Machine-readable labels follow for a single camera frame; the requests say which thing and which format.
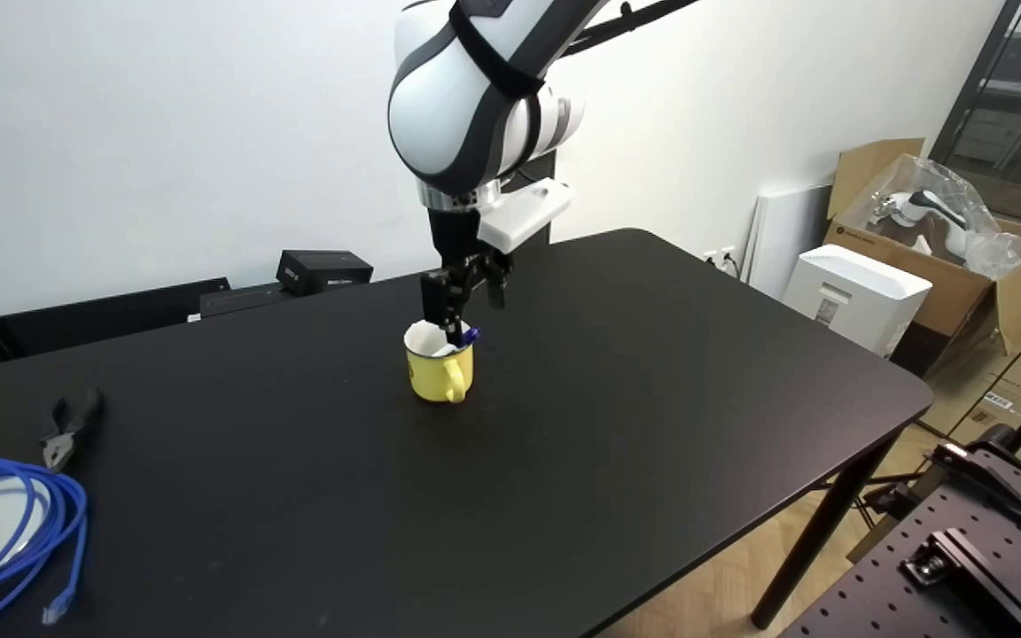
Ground black clamp rail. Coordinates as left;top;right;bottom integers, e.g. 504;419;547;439
898;524;1021;638

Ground tall white appliance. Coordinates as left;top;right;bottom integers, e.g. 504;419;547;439
739;176;836;300

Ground white wall socket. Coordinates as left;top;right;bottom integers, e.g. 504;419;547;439
700;241;739;276

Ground black optical breadboard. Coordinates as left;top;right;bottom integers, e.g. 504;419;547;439
777;437;1021;638

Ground blue ethernet cable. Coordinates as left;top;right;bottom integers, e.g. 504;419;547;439
0;452;91;638

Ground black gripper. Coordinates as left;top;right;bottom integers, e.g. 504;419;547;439
417;198;515;346

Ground black pliers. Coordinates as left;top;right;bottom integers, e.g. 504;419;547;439
38;386;107;476

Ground dark metal door frame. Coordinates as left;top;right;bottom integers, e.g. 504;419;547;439
926;0;1021;179

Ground open cardboard box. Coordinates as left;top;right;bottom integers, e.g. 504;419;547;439
823;134;1021;359

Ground white square device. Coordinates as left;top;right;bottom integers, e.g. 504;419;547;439
781;241;937;361

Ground black table leg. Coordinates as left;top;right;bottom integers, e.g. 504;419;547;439
749;426;900;632

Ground yellow and white cup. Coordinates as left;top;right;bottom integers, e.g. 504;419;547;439
399;315;482;407

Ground marker with blue cap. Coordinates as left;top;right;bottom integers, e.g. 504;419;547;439
448;320;484;353

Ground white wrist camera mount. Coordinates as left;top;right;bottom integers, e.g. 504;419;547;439
476;176;574;256

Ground clear plastic packaging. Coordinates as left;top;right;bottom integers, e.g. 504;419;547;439
866;151;1021;282

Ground small black box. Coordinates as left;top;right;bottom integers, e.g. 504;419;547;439
271;248;377;298

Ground large flat black case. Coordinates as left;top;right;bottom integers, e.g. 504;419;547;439
0;276;234;379

